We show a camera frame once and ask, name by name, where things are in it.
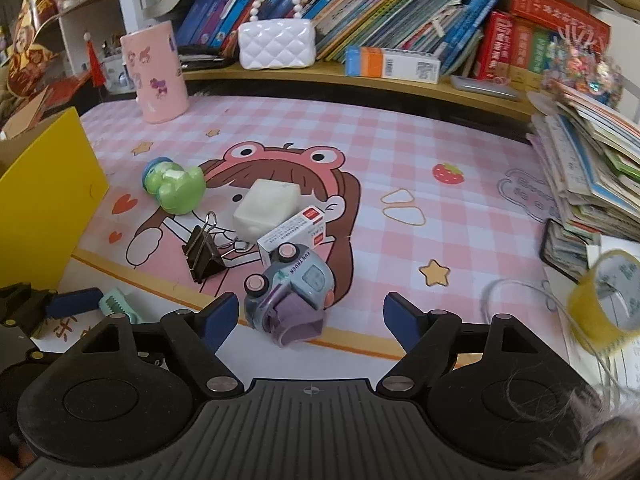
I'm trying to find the dark phone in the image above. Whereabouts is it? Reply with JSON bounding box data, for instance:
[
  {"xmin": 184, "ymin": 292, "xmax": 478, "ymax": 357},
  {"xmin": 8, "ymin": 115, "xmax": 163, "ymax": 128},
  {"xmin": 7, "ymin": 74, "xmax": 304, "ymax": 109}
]
[{"xmin": 540, "ymin": 219, "xmax": 601, "ymax": 281}]

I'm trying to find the black flat case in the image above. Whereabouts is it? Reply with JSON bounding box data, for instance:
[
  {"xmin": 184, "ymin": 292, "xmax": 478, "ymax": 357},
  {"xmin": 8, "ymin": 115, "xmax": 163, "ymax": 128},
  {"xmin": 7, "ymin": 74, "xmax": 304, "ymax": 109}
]
[{"xmin": 177, "ymin": 45, "xmax": 238, "ymax": 71}]

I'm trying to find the orange blue white carton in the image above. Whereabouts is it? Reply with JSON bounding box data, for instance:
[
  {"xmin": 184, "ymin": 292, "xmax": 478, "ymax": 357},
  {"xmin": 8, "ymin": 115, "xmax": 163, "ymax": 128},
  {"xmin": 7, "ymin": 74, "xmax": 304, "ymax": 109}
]
[{"xmin": 345, "ymin": 45, "xmax": 442, "ymax": 84}]

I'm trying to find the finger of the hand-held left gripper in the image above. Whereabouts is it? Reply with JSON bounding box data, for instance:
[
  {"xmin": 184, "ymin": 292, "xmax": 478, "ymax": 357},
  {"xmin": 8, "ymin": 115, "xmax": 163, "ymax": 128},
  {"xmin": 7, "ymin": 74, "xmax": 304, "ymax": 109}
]
[{"xmin": 0, "ymin": 284, "xmax": 104, "ymax": 336}]

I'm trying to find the red dictionary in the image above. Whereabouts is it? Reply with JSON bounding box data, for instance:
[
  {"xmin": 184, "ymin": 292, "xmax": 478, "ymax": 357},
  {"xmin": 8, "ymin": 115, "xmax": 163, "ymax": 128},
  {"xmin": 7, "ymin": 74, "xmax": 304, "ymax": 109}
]
[{"xmin": 507, "ymin": 0, "xmax": 611, "ymax": 41}]

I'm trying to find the white shelf cabinet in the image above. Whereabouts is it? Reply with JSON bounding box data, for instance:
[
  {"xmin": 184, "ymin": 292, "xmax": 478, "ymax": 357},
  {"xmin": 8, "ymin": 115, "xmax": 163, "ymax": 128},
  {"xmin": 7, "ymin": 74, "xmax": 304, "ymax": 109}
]
[{"xmin": 50, "ymin": 0, "xmax": 141, "ymax": 106}]

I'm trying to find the white rectangular block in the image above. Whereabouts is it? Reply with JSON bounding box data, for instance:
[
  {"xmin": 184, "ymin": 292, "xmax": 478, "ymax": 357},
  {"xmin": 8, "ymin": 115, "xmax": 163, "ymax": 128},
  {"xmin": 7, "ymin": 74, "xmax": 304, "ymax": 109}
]
[{"xmin": 232, "ymin": 178, "xmax": 301, "ymax": 241}]

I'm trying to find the colourful bead ornament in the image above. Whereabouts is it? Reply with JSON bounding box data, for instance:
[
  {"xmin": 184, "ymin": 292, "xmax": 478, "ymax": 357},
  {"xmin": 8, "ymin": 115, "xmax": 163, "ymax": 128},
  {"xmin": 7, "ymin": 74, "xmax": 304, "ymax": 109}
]
[{"xmin": 540, "ymin": 25, "xmax": 623, "ymax": 106}]

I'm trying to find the stack of booklets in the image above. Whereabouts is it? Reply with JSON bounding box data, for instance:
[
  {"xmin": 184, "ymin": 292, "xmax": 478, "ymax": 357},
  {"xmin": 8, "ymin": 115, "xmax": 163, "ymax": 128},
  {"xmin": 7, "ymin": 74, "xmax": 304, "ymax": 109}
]
[{"xmin": 525, "ymin": 82, "xmax": 640, "ymax": 246}]

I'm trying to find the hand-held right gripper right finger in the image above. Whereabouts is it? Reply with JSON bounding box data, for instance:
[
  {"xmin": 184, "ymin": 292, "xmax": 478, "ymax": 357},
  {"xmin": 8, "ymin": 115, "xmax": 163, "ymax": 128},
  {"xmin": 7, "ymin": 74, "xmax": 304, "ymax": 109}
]
[{"xmin": 378, "ymin": 292, "xmax": 548, "ymax": 394}]

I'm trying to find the green frog toy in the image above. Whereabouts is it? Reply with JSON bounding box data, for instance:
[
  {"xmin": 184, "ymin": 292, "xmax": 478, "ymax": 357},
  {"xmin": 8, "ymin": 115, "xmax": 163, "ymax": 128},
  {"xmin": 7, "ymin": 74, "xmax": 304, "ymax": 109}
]
[{"xmin": 141, "ymin": 156, "xmax": 207, "ymax": 216}]

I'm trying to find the white pen holder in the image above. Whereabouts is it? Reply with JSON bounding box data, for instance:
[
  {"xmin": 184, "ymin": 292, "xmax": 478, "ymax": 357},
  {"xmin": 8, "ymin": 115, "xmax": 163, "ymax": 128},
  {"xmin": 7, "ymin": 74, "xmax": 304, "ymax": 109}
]
[{"xmin": 100, "ymin": 35, "xmax": 138, "ymax": 95}]

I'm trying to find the black binder clip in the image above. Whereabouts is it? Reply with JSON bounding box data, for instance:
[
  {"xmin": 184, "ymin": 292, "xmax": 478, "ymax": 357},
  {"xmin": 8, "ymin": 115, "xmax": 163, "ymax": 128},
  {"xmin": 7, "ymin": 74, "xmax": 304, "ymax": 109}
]
[{"xmin": 181, "ymin": 211, "xmax": 251, "ymax": 285}]

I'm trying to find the brown cardboard sheet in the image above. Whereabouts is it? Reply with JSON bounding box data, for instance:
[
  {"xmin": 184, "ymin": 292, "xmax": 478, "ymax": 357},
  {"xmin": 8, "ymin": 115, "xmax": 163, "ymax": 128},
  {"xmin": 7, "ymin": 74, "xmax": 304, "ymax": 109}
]
[{"xmin": 0, "ymin": 85, "xmax": 56, "ymax": 141}]

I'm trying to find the pink checked printed mat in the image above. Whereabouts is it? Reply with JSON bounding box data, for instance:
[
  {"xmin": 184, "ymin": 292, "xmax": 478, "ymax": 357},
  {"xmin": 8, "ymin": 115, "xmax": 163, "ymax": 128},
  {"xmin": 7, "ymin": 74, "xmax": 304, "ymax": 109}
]
[{"xmin": 30, "ymin": 92, "xmax": 640, "ymax": 386}]

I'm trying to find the yellow tape roll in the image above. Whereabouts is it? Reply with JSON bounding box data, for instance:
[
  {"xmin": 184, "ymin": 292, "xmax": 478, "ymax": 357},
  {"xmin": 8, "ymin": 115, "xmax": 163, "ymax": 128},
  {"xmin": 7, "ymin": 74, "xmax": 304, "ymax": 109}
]
[{"xmin": 567, "ymin": 249, "xmax": 640, "ymax": 358}]

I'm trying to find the row of blue books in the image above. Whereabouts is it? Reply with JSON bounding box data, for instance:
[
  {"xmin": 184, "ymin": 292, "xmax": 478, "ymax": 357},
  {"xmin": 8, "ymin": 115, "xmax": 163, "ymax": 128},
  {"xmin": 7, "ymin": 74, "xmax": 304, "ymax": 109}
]
[{"xmin": 172, "ymin": 0, "xmax": 503, "ymax": 76}]

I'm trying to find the wooden bookshelf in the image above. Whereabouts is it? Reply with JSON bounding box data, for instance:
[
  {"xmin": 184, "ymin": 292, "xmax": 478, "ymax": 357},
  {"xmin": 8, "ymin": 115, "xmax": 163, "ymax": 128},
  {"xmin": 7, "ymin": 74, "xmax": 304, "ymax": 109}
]
[{"xmin": 112, "ymin": 0, "xmax": 640, "ymax": 126}]

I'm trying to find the yellow cardboard box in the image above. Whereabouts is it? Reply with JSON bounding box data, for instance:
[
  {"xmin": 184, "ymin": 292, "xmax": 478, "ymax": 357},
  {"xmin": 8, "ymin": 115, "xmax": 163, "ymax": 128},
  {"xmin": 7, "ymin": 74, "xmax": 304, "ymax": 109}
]
[{"xmin": 0, "ymin": 106, "xmax": 111, "ymax": 291}]

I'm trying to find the small white red box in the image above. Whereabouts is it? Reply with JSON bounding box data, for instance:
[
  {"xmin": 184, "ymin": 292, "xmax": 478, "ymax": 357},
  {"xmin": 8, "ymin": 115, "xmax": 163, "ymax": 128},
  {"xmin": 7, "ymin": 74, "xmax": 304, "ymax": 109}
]
[{"xmin": 256, "ymin": 205, "xmax": 328, "ymax": 267}]

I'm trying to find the red tassel ornament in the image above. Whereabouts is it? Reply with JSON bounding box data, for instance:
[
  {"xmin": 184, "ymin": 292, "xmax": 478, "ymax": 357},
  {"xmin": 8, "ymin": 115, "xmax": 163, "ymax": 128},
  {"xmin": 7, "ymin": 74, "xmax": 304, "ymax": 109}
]
[{"xmin": 82, "ymin": 30, "xmax": 108, "ymax": 91}]

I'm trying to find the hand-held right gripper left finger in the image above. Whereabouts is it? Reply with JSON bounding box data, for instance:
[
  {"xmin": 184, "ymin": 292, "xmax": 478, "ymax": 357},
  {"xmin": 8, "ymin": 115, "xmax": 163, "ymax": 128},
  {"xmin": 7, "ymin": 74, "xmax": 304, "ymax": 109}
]
[{"xmin": 75, "ymin": 292, "xmax": 241, "ymax": 395}]

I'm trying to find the grey flat case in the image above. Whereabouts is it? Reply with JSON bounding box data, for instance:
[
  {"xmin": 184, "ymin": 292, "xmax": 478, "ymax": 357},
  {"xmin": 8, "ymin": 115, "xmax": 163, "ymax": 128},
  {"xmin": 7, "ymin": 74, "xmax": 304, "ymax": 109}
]
[{"xmin": 450, "ymin": 75, "xmax": 522, "ymax": 101}]

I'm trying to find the white cable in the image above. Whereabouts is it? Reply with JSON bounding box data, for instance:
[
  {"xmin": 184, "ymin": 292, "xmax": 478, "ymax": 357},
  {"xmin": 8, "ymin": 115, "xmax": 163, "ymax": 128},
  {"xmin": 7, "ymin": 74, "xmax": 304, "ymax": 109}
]
[{"xmin": 480, "ymin": 280, "xmax": 626, "ymax": 401}]

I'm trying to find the grey toy car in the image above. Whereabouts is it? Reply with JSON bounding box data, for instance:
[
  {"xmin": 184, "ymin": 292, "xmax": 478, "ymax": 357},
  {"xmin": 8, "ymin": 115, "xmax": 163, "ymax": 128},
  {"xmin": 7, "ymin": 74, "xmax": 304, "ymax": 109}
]
[{"xmin": 243, "ymin": 242, "xmax": 337, "ymax": 348}]

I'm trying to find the pink cylindrical container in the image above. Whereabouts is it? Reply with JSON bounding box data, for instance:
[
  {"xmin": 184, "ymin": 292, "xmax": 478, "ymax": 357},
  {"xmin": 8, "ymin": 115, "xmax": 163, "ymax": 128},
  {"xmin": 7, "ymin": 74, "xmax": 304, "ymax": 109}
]
[{"xmin": 120, "ymin": 21, "xmax": 190, "ymax": 124}]

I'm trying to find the red gold foil decoration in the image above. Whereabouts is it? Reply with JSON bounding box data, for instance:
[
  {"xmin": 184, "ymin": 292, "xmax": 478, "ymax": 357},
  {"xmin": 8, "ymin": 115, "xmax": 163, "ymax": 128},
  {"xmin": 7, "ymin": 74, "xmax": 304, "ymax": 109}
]
[{"xmin": 0, "ymin": 0, "xmax": 63, "ymax": 98}]

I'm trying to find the white quilted pearl-handle handbag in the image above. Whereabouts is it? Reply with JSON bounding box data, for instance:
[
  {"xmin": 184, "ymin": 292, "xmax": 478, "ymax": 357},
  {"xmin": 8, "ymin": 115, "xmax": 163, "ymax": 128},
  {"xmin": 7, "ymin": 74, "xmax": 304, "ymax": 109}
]
[{"xmin": 237, "ymin": 0, "xmax": 317, "ymax": 71}]

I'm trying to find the red boxed book set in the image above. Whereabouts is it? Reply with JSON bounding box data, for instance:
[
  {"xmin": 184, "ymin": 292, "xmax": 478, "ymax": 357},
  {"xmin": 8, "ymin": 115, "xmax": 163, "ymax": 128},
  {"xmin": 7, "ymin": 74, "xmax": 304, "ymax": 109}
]
[{"xmin": 475, "ymin": 10, "xmax": 551, "ymax": 83}]

